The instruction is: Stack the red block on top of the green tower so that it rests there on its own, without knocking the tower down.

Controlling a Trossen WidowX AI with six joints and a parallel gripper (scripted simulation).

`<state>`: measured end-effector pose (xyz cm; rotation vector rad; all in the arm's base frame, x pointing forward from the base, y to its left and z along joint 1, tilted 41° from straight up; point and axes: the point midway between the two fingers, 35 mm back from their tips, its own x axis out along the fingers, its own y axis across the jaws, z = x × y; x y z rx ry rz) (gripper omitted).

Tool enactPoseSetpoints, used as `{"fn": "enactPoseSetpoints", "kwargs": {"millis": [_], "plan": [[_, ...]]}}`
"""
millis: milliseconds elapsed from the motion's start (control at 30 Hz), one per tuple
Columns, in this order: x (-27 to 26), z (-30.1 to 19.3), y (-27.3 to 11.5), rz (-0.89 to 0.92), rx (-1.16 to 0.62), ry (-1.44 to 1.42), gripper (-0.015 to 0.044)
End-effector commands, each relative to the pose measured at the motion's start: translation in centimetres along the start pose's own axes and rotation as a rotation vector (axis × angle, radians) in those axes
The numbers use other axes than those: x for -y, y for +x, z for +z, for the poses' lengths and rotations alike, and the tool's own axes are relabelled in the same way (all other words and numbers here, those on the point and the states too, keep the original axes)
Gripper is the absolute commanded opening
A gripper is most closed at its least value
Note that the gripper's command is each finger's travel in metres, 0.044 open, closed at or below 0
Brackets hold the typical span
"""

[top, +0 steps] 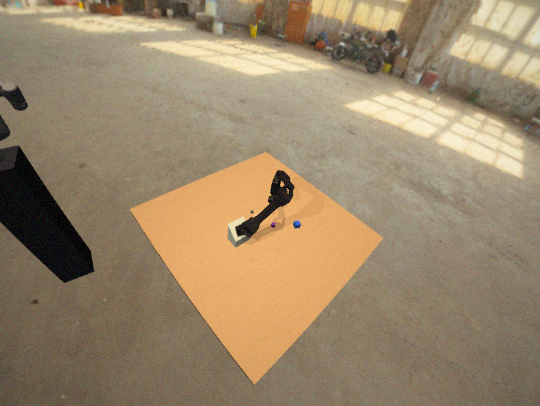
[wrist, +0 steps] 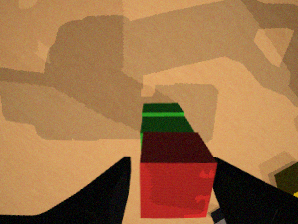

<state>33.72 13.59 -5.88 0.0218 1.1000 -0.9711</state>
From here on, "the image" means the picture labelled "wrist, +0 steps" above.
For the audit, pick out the yellow cube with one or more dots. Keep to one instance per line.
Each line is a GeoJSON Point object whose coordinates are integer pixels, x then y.
{"type": "Point", "coordinates": [288, 180]}

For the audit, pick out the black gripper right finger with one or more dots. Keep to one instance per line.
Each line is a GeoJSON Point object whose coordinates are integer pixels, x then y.
{"type": "Point", "coordinates": [244, 199]}

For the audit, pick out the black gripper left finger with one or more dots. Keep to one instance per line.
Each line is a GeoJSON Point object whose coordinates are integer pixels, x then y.
{"type": "Point", "coordinates": [101, 202]}

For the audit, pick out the red block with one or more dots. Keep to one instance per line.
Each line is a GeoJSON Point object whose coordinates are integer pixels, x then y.
{"type": "Point", "coordinates": [177, 173]}

